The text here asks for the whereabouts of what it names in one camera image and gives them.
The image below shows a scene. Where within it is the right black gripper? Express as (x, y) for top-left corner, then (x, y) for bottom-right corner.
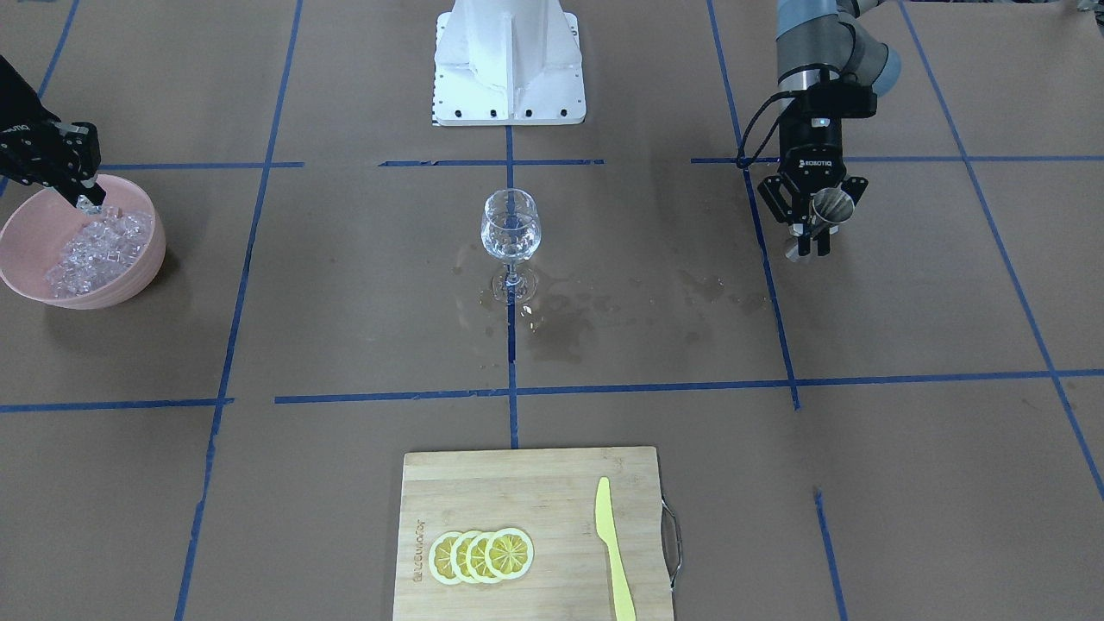
(1, 57), (106, 209)

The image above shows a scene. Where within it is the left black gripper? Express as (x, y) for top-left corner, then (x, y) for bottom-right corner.
(757, 73), (878, 227)

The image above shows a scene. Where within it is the clear ice cube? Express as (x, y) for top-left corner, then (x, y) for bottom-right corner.
(75, 194), (102, 215)

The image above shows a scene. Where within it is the steel cocktail jigger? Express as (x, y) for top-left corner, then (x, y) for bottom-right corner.
(784, 188), (841, 263)

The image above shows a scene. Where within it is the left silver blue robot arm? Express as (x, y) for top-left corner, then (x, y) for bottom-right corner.
(760, 1), (902, 236)

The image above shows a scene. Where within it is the pile of clear ice cubes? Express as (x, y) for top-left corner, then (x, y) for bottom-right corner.
(45, 206), (155, 298)

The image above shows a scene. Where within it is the clear wine glass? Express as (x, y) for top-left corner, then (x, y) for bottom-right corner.
(480, 187), (542, 305)

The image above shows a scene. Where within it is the pink ribbed bowl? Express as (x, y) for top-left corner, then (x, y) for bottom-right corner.
(1, 173), (166, 311)

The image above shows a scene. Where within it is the yellow plastic knife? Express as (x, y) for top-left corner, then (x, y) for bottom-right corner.
(593, 476), (637, 620)

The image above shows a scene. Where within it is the lemon slice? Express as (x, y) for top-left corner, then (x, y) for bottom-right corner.
(449, 530), (482, 583)
(486, 527), (535, 580)
(465, 533), (499, 583)
(429, 530), (464, 586)

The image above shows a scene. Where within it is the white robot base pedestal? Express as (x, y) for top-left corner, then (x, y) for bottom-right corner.
(431, 1), (587, 127)

